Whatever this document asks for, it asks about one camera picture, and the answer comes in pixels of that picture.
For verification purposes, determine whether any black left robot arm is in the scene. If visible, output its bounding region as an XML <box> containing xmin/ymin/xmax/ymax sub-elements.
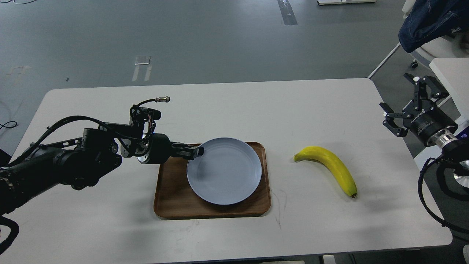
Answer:
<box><xmin>0</xmin><ymin>96</ymin><xmax>204</xmax><ymax>253</ymax></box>

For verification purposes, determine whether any white side table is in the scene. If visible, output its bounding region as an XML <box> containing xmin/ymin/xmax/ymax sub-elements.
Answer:
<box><xmin>429</xmin><ymin>58</ymin><xmax>469</xmax><ymax>128</ymax></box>

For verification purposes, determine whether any white office chair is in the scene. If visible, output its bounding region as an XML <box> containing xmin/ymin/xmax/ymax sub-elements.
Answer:
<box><xmin>367</xmin><ymin>0</ymin><xmax>469</xmax><ymax>79</ymax></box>

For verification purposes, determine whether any blue round plate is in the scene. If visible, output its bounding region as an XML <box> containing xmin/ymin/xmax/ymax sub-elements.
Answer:
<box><xmin>187</xmin><ymin>137</ymin><xmax>262</xmax><ymax>205</ymax></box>

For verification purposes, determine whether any brown wooden tray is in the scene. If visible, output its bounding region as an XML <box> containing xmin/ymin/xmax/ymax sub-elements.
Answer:
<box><xmin>154</xmin><ymin>142</ymin><xmax>271</xmax><ymax>220</ymax></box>

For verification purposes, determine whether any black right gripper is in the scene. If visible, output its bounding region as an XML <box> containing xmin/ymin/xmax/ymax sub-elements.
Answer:
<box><xmin>380</xmin><ymin>73</ymin><xmax>458</xmax><ymax>147</ymax></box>

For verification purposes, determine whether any blue denim jacket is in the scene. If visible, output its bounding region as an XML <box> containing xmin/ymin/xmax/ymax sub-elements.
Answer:
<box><xmin>398</xmin><ymin>0</ymin><xmax>469</xmax><ymax>53</ymax></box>

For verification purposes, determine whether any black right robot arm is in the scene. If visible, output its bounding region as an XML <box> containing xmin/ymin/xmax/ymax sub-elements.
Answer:
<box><xmin>380</xmin><ymin>73</ymin><xmax>468</xmax><ymax>177</ymax></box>

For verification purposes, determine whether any yellow banana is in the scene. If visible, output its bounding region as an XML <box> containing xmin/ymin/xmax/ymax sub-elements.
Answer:
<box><xmin>293</xmin><ymin>146</ymin><xmax>358</xmax><ymax>199</ymax></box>

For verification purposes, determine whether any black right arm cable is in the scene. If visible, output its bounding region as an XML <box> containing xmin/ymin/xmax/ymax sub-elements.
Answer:
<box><xmin>418</xmin><ymin>156</ymin><xmax>469</xmax><ymax>235</ymax></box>

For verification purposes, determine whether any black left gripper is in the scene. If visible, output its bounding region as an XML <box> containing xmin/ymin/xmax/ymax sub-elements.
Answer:
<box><xmin>137</xmin><ymin>133</ymin><xmax>204</xmax><ymax>164</ymax></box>

